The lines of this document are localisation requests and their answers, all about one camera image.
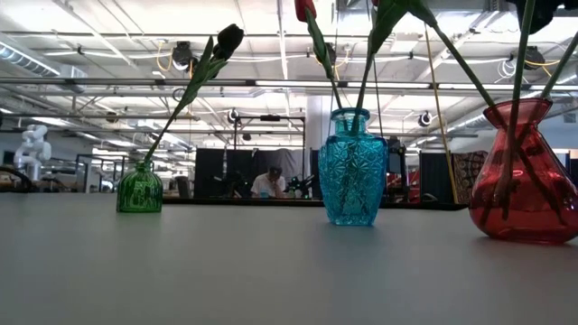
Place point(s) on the black table frame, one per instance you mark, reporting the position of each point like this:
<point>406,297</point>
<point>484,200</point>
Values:
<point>280,202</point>

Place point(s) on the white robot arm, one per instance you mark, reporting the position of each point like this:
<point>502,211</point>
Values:
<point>31,151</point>

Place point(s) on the small black robot arm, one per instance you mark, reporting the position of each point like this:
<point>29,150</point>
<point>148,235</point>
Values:
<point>298,185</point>

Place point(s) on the black curtain panel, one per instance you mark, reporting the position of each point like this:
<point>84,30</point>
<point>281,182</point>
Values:
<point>210,171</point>
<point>435,176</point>

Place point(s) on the blue patterned glass vase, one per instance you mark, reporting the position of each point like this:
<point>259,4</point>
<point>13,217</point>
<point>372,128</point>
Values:
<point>352,180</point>

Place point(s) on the green glass vase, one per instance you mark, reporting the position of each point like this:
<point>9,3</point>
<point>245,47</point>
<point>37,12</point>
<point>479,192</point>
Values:
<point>140,192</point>

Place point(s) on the red glass vase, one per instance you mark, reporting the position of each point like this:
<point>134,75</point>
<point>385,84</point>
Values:
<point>533,212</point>

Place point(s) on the black metal workstation frame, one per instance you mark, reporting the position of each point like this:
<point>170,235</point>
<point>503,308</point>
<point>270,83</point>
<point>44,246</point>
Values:
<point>270,118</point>

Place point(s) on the ceiling light strip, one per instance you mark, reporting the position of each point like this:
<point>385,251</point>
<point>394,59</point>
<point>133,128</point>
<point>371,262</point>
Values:
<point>492,86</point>
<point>397,85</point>
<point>293,83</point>

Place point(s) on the silver ventilation duct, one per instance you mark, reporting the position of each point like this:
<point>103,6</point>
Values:
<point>27,58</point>

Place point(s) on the black artificial tulip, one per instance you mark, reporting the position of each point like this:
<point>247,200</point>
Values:
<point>230,38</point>

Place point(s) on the patterned hanging cloth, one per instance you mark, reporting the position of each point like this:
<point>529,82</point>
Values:
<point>467,171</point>

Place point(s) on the person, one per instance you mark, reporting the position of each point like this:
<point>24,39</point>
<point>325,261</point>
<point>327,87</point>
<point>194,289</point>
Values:
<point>271,184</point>

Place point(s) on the grey curtain panel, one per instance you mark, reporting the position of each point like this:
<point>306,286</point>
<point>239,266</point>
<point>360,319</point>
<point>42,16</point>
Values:
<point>280,158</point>

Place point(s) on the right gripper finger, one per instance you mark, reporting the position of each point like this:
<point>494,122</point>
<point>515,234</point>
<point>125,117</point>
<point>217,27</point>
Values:
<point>517,5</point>
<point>548,11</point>

